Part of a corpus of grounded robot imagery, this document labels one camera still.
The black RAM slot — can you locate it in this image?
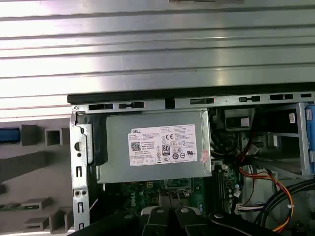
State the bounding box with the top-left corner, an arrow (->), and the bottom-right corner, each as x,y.
208,171 -> 219,214
218,171 -> 229,214

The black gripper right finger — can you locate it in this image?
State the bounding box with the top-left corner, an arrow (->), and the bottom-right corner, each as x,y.
172,189 -> 259,236

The hard disk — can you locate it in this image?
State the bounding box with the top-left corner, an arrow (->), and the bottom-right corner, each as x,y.
0,127 -> 20,144

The black open PC case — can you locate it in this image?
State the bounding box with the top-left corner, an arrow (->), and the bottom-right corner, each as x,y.
66,82 -> 315,236

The grey parts rack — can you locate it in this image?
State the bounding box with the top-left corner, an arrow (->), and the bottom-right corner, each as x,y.
0,124 -> 75,234

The grey Dell power supply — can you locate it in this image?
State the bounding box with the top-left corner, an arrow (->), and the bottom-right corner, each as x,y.
97,110 -> 213,184

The black cable bundle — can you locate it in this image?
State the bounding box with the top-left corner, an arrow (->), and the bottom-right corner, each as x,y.
255,177 -> 315,236

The orange red wire bundle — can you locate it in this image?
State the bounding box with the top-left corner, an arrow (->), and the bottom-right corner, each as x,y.
236,147 -> 295,233

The blue plastic drive latch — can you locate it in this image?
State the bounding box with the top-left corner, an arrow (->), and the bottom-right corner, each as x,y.
305,107 -> 315,170

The green RAM stick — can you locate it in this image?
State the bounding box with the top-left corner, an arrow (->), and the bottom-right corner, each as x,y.
0,203 -> 40,211

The grey metal drive cage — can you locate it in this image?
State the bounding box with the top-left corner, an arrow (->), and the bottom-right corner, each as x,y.
253,102 -> 315,177

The green motherboard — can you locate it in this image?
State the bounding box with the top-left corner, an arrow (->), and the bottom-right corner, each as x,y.
103,167 -> 244,222

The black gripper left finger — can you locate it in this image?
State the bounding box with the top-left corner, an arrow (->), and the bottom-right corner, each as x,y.
73,189 -> 173,236

